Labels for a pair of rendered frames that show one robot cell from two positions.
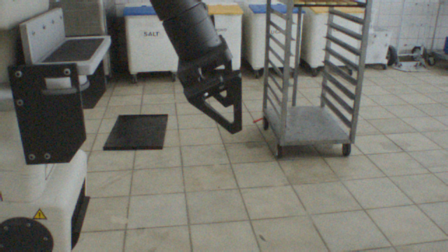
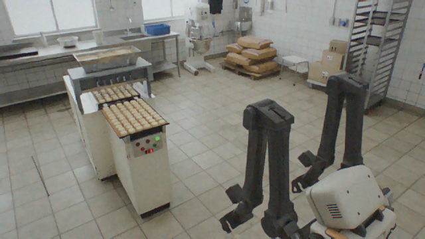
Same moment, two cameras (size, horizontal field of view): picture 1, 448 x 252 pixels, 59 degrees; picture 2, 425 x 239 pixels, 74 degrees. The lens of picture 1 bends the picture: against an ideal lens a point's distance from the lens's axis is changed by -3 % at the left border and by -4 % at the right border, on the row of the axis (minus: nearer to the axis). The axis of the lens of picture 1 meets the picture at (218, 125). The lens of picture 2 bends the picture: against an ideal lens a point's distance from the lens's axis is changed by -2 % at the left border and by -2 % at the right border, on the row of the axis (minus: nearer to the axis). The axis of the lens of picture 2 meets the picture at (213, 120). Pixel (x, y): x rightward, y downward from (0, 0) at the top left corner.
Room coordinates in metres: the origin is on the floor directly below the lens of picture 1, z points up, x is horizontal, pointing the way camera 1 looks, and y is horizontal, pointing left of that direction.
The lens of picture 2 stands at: (1.42, 0.78, 1.98)
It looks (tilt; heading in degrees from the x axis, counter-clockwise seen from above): 28 degrees down; 242
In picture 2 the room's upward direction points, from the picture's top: 1 degrees counter-clockwise
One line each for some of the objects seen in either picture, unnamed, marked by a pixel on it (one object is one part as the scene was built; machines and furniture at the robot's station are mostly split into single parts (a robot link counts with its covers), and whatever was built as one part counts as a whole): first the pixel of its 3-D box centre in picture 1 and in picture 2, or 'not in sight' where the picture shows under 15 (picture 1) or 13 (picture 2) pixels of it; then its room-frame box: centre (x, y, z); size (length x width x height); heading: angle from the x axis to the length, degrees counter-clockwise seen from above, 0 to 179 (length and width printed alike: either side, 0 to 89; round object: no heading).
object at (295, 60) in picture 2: not in sight; (296, 69); (-2.52, -3.23, 0.23); 0.45 x 0.45 x 0.46; 0
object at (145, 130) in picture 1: (138, 130); not in sight; (2.74, 0.59, 0.02); 0.60 x 0.40 x 0.03; 3
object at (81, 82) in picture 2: not in sight; (113, 83); (1.05, -2.01, 1.01); 0.72 x 0.33 x 0.34; 4
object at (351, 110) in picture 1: (334, 95); not in sight; (2.61, -0.79, 0.33); 0.64 x 0.03 x 0.03; 4
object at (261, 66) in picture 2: not in sight; (261, 65); (-2.18, -3.90, 0.19); 0.72 x 0.42 x 0.15; 12
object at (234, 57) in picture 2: not in sight; (243, 58); (-1.91, -4.17, 0.32); 0.72 x 0.42 x 0.17; 102
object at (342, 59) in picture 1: (338, 57); not in sight; (2.61, -0.79, 0.60); 0.64 x 0.03 x 0.03; 4
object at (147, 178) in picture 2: not in sight; (137, 156); (1.02, -1.51, 0.45); 0.70 x 0.34 x 0.90; 94
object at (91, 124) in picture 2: not in sight; (111, 118); (1.09, -2.49, 0.42); 1.28 x 0.72 x 0.84; 94
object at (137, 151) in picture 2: not in sight; (147, 145); (0.99, -1.15, 0.77); 0.24 x 0.04 x 0.14; 4
